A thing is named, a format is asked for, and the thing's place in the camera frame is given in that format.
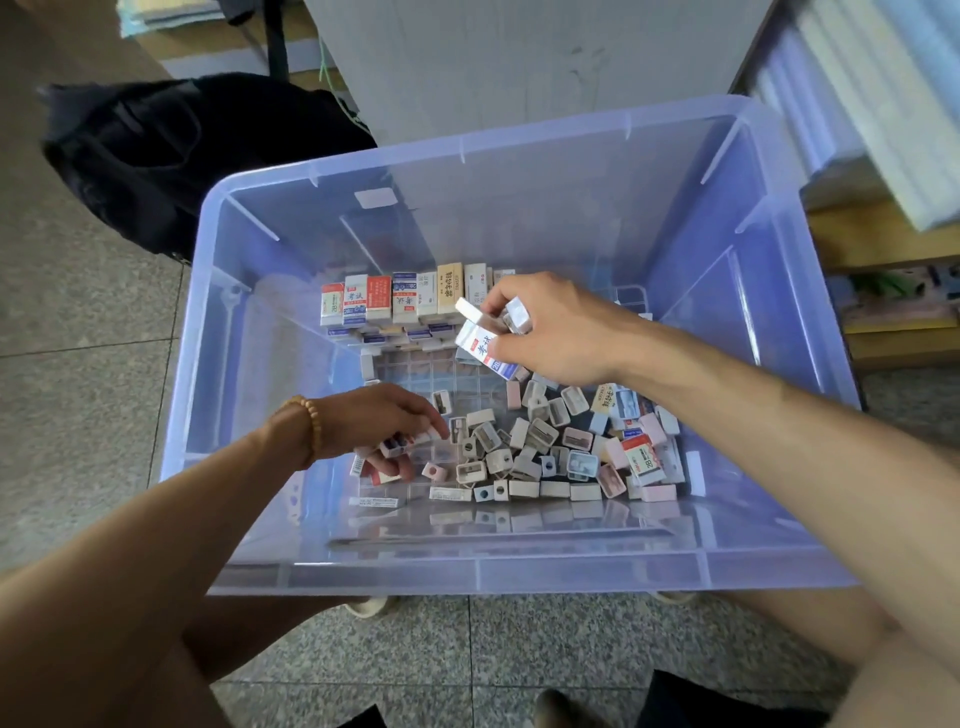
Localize clear plastic storage bin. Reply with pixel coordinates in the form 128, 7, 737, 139
157, 94, 864, 597

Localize white cabinet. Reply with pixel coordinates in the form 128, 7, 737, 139
307, 0, 782, 147

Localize person's left cream clog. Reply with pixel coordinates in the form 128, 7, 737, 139
532, 687, 602, 728

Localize person's leg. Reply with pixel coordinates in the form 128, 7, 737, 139
720, 585, 960, 728
120, 592, 354, 728

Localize row of erasers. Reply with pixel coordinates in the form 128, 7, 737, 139
318, 261, 519, 335

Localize person's left forearm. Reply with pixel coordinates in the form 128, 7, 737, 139
0, 420, 314, 728

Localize black shorts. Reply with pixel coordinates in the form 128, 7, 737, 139
637, 670, 834, 728

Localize person's right forearm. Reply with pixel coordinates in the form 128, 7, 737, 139
622, 327, 960, 669

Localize cardboard box with papers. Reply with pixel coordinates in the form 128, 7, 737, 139
127, 7, 347, 92

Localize black backpack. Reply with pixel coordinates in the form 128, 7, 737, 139
40, 75, 380, 260

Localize blue striped eraser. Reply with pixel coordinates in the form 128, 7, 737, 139
454, 295, 534, 384

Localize stack of white blue books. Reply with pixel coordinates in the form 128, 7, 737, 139
742, 0, 960, 234

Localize person's right leg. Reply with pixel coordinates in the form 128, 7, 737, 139
720, 585, 960, 728

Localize stack of paper sheets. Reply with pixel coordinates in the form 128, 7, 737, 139
117, 0, 227, 39

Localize person's left leg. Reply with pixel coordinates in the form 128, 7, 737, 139
120, 592, 354, 728

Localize person's left hand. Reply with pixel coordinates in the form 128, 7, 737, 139
307, 381, 452, 464

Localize person's right hand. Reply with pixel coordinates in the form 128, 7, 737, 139
480, 271, 650, 395

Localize beaded wooden bracelet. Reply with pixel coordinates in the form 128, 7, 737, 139
285, 394, 324, 470

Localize pile of boxed erasers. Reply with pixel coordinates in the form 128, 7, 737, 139
348, 375, 689, 504

